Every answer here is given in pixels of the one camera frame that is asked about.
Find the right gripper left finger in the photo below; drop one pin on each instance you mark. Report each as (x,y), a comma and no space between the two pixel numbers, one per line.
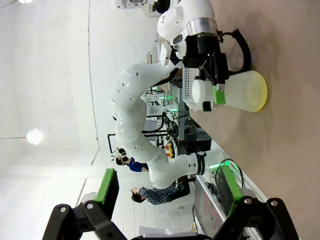
(105,195)

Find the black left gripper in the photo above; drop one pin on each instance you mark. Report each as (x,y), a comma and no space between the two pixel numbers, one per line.
(205,57)

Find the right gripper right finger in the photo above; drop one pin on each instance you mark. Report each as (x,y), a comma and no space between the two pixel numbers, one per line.
(230,190)

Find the translucent plastic conical flask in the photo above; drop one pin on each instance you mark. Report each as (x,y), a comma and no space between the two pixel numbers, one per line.
(245,92)

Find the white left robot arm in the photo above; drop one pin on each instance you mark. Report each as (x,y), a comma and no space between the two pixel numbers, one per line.
(130,100)

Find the person in blue shirt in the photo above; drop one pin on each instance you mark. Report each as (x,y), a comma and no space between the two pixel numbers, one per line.
(136,166)

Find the person in plaid shirt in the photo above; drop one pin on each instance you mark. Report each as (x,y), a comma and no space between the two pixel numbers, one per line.
(160,195)

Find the yellow emergency stop pendant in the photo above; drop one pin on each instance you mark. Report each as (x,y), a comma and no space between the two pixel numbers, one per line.
(170,150)

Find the round ceiling lamp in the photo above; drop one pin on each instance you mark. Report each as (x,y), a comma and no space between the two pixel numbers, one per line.
(34,136)

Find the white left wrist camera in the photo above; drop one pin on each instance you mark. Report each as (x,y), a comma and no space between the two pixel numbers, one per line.
(165,55)

